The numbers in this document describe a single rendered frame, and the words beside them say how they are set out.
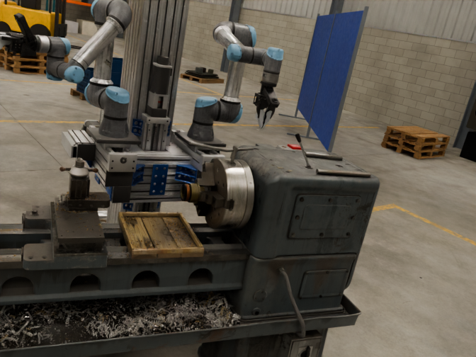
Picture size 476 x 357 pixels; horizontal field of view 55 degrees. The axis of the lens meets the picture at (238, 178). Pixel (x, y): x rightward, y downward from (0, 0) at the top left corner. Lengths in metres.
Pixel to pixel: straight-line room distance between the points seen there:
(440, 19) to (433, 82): 1.55
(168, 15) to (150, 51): 0.20
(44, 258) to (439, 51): 11.88
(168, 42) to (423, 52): 10.92
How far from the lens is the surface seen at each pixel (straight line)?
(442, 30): 13.00
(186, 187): 1.97
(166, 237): 2.02
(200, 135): 2.55
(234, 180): 1.92
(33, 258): 1.79
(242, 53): 2.15
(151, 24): 2.54
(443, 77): 12.75
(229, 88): 2.58
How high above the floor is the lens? 1.80
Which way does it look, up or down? 18 degrees down
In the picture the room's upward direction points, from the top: 11 degrees clockwise
